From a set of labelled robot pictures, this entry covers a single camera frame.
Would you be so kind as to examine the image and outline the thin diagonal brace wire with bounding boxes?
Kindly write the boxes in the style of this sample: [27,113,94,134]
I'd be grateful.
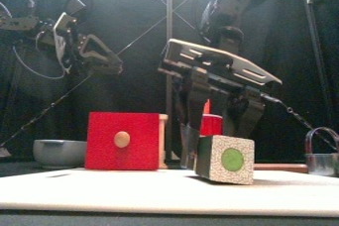
[126,0,339,154]
[0,0,209,149]

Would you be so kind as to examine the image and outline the flat black oval piece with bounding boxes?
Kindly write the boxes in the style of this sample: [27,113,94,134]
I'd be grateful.
[45,172,73,178]

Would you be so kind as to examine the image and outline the black backdrop cloth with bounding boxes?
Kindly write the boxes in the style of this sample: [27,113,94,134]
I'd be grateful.
[0,0,339,171]

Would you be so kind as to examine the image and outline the metal frame pole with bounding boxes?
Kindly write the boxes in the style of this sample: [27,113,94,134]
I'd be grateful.
[165,0,174,163]
[300,0,334,129]

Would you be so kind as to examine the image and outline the brown wooden board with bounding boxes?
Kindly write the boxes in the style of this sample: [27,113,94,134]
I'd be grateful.
[253,163,309,173]

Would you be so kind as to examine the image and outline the square toy sushi roll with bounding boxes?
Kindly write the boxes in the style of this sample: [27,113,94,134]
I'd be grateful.
[194,134,256,185]

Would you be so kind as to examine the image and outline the red toy ketchup bottle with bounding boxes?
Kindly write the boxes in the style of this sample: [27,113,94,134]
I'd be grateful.
[198,99,224,138]

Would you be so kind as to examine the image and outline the red-fronted wooden drawer with knob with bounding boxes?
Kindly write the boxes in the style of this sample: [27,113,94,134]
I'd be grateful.
[83,111,161,171]

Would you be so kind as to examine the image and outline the white flat board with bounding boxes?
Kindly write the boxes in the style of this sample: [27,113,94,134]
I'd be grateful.
[0,167,339,218]

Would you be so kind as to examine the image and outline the small basket with handle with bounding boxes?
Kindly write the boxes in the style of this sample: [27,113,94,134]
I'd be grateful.
[302,126,339,177]

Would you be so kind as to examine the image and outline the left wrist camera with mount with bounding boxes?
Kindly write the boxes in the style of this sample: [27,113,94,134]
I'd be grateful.
[51,0,94,74]

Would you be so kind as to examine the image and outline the pale blue two-handled toy pot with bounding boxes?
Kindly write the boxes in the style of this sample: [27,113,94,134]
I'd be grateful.
[31,139,88,170]

